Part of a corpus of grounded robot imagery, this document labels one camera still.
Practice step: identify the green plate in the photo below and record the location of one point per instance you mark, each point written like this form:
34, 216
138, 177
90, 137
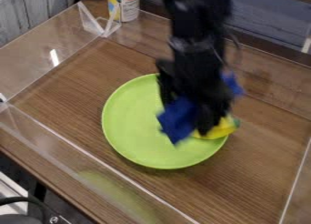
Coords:
132, 130

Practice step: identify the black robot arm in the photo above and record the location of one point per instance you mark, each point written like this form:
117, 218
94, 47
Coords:
197, 19

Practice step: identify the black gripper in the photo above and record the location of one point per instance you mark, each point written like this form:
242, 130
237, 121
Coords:
192, 76

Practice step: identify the yellow toy banana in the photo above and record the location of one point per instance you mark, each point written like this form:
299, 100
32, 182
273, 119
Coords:
226, 126

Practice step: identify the blue plastic block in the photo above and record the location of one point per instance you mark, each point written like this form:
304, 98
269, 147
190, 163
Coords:
177, 117

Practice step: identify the clear acrylic enclosure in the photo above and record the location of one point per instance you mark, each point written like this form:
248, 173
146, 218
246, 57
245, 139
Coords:
58, 72

